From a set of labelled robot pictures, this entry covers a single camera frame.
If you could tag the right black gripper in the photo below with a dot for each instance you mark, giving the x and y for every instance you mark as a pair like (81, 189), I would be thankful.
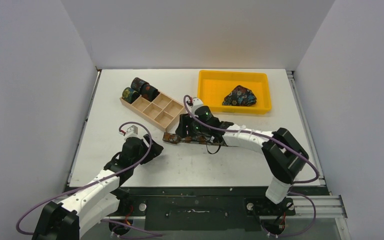
(183, 127)

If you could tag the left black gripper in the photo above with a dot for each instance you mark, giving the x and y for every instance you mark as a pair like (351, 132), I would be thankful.
(156, 151)

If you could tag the orange grey floral tie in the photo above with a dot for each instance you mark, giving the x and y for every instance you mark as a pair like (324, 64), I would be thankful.
(176, 139)

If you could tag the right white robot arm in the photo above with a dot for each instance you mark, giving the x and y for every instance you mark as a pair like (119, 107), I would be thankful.
(284, 155)

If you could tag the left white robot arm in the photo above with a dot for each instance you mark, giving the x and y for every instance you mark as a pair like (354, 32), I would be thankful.
(72, 217)

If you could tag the wooden compartment tray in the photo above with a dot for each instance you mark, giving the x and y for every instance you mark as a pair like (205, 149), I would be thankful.
(163, 112)

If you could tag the yellow plastic bin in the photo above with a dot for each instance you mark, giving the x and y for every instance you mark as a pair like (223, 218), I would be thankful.
(214, 85)

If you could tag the red patterned rolled tie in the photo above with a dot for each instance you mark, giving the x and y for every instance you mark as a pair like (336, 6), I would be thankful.
(149, 92)

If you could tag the yellow floral rolled tie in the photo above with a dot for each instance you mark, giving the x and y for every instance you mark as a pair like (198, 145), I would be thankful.
(130, 95)

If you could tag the dark floral folded tie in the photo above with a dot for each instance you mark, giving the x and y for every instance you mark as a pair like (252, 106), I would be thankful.
(240, 96)

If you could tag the dark rolled tie rear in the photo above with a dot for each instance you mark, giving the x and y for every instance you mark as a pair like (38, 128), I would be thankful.
(138, 84)

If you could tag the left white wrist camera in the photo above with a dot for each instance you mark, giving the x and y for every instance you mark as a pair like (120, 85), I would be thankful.
(131, 132)

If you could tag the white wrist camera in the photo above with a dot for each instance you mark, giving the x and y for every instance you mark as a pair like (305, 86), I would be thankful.
(194, 104)
(131, 132)

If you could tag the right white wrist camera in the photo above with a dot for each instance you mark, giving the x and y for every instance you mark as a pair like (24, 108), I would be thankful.
(194, 104)

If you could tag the aluminium frame rail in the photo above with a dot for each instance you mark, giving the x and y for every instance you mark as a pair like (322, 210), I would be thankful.
(321, 216)

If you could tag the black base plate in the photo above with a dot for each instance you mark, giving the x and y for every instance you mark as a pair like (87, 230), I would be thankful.
(203, 208)

